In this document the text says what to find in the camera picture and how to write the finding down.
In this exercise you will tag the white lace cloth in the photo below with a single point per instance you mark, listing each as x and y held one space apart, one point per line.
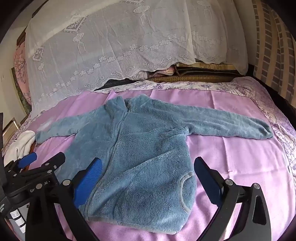
104 46

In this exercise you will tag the dark folded mat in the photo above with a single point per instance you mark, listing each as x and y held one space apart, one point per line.
203 71

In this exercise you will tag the dark cloth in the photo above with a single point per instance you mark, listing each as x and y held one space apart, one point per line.
115 82

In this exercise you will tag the pink bed sheet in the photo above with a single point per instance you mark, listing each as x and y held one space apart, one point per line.
231 150

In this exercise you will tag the light wooden frame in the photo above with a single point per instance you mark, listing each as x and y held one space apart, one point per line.
10 126

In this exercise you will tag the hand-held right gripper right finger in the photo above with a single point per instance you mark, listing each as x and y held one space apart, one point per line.
207 183

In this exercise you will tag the pink floral cloth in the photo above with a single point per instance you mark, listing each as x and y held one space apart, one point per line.
20 62

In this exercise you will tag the blue fleece jacket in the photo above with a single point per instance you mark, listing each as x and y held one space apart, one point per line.
143 148

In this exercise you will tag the woven straw mat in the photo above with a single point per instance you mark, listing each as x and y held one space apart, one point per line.
196 79

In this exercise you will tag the grey white folded garment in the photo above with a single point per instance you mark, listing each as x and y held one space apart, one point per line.
141 75

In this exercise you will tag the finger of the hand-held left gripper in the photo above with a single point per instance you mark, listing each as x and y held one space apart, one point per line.
27 159
52 162

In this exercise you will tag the brown checked curtain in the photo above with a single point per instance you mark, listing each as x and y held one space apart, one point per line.
270 46

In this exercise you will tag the pink striped garment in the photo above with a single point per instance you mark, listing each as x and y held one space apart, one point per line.
161 72

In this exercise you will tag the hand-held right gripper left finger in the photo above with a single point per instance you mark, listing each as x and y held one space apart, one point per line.
89 178

